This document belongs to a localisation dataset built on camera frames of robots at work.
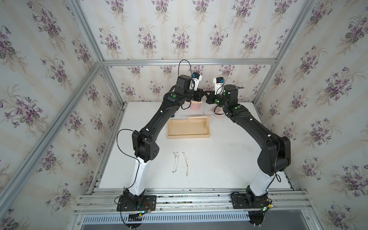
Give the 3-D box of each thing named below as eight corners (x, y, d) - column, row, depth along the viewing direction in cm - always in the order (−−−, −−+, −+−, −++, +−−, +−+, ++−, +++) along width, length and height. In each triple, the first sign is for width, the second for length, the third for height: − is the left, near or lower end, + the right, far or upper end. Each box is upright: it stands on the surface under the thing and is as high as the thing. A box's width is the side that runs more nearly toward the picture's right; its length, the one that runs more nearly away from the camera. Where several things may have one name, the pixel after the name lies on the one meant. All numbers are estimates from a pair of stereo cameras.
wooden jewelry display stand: (167, 138, 101) (166, 131, 94) (169, 121, 111) (168, 114, 104) (209, 138, 102) (211, 131, 95) (206, 122, 112) (208, 114, 104)
